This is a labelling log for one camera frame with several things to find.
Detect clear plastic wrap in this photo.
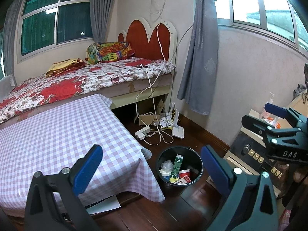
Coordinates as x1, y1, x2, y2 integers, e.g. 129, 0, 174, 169
161, 160, 174, 171

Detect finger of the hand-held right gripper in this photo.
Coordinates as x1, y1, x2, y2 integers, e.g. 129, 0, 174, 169
266, 103, 308, 131
242, 115, 304, 150

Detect long white cable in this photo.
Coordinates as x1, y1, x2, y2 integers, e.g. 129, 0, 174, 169
135, 65, 174, 146

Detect person's right hand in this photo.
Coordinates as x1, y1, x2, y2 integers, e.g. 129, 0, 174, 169
294, 166, 308, 183

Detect tied grey curtain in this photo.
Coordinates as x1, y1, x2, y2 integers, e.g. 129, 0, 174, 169
177, 0, 219, 115

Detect red heart headboard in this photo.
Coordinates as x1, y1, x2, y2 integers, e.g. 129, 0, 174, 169
118, 17, 178, 64

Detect thin grey cable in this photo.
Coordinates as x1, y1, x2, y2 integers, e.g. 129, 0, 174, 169
168, 25, 193, 63

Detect colourful patterned pillow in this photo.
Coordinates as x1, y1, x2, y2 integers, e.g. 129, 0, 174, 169
87, 42, 135, 65

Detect bed with floral sheet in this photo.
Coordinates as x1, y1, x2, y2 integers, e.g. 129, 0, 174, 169
0, 57, 176, 123

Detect white power strip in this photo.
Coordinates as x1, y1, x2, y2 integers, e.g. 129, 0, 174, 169
135, 126, 151, 140

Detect black plastic bucket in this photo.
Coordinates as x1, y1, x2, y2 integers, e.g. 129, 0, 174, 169
157, 146, 204, 186

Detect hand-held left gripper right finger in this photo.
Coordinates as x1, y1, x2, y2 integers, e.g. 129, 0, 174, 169
200, 145, 280, 231

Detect large sliding window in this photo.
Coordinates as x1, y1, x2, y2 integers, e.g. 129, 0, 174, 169
18, 0, 94, 60

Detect folded yellow red blanket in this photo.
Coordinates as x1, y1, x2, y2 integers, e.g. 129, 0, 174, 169
46, 58, 86, 78

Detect checked tablecloth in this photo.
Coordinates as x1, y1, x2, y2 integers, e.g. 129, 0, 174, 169
0, 94, 166, 218

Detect green white carton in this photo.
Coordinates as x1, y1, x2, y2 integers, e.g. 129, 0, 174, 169
170, 154, 184, 183

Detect white charging cable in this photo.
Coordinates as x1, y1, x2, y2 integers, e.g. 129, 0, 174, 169
149, 0, 166, 60

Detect white router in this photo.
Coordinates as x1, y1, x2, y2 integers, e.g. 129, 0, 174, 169
160, 102, 174, 128
172, 109, 185, 140

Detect white pump bottle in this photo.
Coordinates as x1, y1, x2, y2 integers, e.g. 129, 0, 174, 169
260, 92, 276, 120

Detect hanging dark clothes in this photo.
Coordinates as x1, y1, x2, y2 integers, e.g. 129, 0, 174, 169
292, 63, 308, 101

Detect cardboard box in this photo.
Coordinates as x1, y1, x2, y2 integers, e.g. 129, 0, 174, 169
138, 99, 165, 126

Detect bright window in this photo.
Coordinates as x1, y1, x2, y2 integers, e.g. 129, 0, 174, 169
217, 0, 308, 53

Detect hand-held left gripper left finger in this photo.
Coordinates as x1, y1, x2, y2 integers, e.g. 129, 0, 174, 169
24, 144, 103, 231

